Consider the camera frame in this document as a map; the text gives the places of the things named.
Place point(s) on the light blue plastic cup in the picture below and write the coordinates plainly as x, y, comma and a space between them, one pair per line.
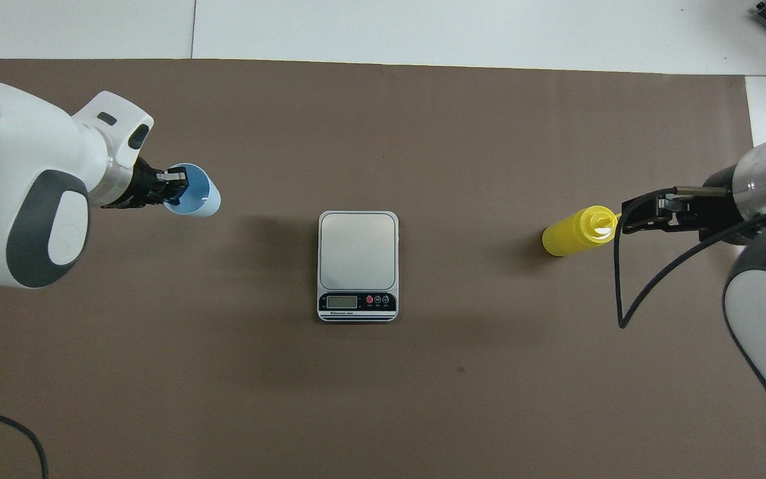
205, 199

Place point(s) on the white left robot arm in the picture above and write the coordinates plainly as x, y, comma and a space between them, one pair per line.
24, 146

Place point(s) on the brown table mat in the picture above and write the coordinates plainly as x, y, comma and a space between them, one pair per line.
356, 133

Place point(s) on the silver digital kitchen scale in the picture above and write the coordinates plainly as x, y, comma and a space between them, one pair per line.
358, 249

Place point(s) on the yellow squeeze bottle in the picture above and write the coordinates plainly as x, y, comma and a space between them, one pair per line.
569, 236

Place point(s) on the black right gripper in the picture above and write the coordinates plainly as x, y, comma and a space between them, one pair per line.
719, 213

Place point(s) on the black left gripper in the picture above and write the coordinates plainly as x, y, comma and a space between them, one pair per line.
143, 189

